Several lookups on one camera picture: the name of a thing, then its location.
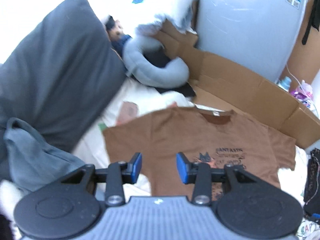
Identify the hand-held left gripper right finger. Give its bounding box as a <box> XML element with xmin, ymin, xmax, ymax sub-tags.
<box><xmin>176</xmin><ymin>152</ymin><xmax>259</xmax><ymax>205</ymax></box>

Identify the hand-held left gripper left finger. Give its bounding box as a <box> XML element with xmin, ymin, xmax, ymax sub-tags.
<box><xmin>61</xmin><ymin>152</ymin><xmax>143</xmax><ymax>205</ymax></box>

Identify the brown t-shirt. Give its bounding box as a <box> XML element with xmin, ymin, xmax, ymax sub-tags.
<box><xmin>102</xmin><ymin>106</ymin><xmax>297</xmax><ymax>202</ymax></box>

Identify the cream bear print bed sheet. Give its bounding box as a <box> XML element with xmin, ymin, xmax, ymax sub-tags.
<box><xmin>0</xmin><ymin>77</ymin><xmax>320</xmax><ymax>240</ymax></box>

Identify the black cloth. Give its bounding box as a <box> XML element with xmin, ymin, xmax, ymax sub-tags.
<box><xmin>144</xmin><ymin>51</ymin><xmax>197</xmax><ymax>98</ymax></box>

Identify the grey neck pillow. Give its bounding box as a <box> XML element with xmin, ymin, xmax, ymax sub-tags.
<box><xmin>122</xmin><ymin>36</ymin><xmax>190</xmax><ymax>88</ymax></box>

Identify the flattened cardboard sheet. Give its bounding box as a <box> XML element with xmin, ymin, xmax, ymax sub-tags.
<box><xmin>155</xmin><ymin>20</ymin><xmax>320</xmax><ymax>149</ymax></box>

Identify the grey-blue denim garment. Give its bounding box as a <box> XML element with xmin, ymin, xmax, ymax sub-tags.
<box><xmin>0</xmin><ymin>117</ymin><xmax>87</xmax><ymax>193</ymax></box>

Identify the dark grey pillow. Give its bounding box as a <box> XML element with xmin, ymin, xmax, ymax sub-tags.
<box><xmin>0</xmin><ymin>0</ymin><xmax>127</xmax><ymax>153</ymax></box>

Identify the black leopard print bag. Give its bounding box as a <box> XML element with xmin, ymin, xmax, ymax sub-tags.
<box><xmin>304</xmin><ymin>148</ymin><xmax>320</xmax><ymax>217</ymax></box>

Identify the detergent bottle with blue cap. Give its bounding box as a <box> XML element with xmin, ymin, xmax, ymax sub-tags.
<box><xmin>277</xmin><ymin>76</ymin><xmax>292</xmax><ymax>92</ymax></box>

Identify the brown teddy bear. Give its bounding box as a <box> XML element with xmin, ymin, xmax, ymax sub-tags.
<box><xmin>105</xmin><ymin>16</ymin><xmax>133</xmax><ymax>53</ymax></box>

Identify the pink plush toy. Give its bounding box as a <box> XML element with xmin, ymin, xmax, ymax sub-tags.
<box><xmin>296</xmin><ymin>80</ymin><xmax>313</xmax><ymax>98</ymax></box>

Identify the upright cardboard box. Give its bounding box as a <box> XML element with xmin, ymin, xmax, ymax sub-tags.
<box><xmin>279</xmin><ymin>0</ymin><xmax>320</xmax><ymax>85</ymax></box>

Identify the grey plastic-wrapped mattress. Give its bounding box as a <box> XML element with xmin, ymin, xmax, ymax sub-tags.
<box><xmin>196</xmin><ymin>0</ymin><xmax>310</xmax><ymax>82</ymax></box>

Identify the white pillow in plastic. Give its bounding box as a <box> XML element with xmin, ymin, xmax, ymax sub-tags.
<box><xmin>110</xmin><ymin>0</ymin><xmax>202</xmax><ymax>34</ymax></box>

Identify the white cable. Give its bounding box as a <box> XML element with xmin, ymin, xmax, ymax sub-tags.
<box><xmin>286</xmin><ymin>62</ymin><xmax>304</xmax><ymax>90</ymax></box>

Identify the black strap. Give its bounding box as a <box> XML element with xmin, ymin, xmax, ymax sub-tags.
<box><xmin>302</xmin><ymin>0</ymin><xmax>320</xmax><ymax>45</ymax></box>

